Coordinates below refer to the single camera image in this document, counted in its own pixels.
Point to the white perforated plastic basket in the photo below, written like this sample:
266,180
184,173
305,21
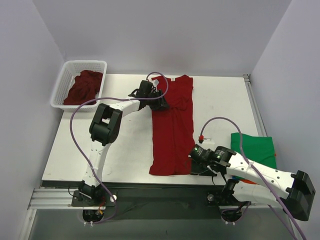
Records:
65,80

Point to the aluminium frame rail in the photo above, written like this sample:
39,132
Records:
262,133

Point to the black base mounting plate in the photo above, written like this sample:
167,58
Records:
138,201

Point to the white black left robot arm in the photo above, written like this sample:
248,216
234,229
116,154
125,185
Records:
104,130

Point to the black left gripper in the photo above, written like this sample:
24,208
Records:
157,103

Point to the red t-shirt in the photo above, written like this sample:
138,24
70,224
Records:
173,129

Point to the green folded t-shirt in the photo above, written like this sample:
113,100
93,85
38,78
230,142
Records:
260,150

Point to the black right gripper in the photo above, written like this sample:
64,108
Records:
197,167

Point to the dark red crumpled shirt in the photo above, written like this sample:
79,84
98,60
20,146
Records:
85,88

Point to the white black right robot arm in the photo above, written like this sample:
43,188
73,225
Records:
294,192

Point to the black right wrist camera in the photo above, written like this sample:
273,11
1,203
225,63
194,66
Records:
201,151

